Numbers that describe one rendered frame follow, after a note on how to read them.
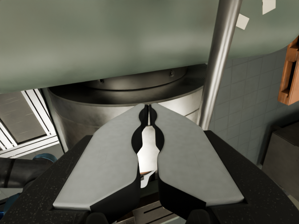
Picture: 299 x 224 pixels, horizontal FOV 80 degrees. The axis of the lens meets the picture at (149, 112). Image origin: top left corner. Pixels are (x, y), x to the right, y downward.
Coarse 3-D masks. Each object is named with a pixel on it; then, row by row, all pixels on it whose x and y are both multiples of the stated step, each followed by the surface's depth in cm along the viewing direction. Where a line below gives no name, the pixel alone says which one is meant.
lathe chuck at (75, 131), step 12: (60, 120) 30; (192, 120) 28; (72, 132) 28; (84, 132) 26; (144, 132) 25; (72, 144) 30; (144, 144) 26; (144, 156) 27; (156, 156) 28; (144, 168) 28; (156, 168) 29
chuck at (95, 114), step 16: (176, 80) 30; (192, 80) 29; (64, 96) 26; (80, 96) 26; (96, 96) 25; (112, 96) 25; (128, 96) 25; (144, 96) 25; (160, 96) 24; (176, 96) 24; (192, 96) 26; (64, 112) 27; (80, 112) 25; (96, 112) 24; (112, 112) 23
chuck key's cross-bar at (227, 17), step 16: (224, 0) 10; (240, 0) 9; (224, 16) 10; (224, 32) 11; (224, 48) 11; (208, 64) 13; (224, 64) 12; (208, 80) 13; (208, 96) 14; (208, 112) 15; (208, 128) 17
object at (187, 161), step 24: (168, 120) 10; (168, 144) 8; (192, 144) 8; (168, 168) 7; (192, 168) 7; (216, 168) 7; (168, 192) 7; (192, 192) 6; (216, 192) 6; (240, 192) 6
